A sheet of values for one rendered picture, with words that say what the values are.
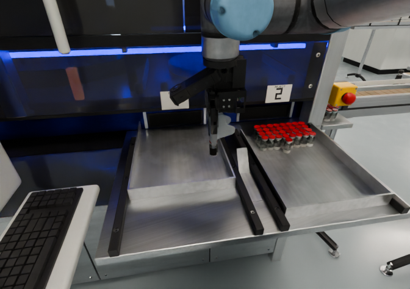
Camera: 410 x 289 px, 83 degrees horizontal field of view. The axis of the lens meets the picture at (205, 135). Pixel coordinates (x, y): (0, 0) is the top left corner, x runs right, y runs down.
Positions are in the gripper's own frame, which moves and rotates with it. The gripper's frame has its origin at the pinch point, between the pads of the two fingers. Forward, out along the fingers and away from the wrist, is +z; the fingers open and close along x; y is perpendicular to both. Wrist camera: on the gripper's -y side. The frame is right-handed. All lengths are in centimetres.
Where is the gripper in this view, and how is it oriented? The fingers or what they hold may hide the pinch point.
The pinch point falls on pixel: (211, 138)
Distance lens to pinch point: 58.1
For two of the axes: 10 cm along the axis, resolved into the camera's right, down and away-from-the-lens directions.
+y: 9.9, -0.8, 0.8
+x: -1.1, -5.5, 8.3
